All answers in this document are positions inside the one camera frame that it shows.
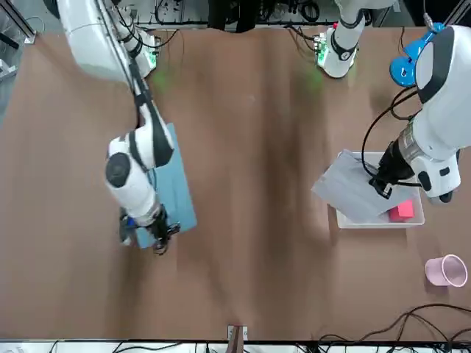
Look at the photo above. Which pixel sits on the pink mesh cup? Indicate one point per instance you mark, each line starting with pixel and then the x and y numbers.
pixel 439 272

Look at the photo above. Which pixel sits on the clear plastic bin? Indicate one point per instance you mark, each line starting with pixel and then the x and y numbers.
pixel 368 225

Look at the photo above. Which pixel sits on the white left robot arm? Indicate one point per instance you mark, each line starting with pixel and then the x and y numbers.
pixel 441 110

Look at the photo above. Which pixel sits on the white A4 paper sheet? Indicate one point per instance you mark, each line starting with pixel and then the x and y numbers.
pixel 346 184

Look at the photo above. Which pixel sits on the blue desk lamp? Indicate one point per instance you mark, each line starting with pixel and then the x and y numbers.
pixel 403 71

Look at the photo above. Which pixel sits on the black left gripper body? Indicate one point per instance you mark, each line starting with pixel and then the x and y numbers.
pixel 393 165

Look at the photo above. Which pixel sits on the red block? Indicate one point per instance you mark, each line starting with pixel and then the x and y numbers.
pixel 402 211

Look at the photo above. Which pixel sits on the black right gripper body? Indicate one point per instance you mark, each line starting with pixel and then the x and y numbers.
pixel 160 224

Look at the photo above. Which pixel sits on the person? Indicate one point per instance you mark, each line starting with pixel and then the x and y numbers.
pixel 235 14

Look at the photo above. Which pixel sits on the blue A4 clipboard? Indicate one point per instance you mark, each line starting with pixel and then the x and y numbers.
pixel 176 184

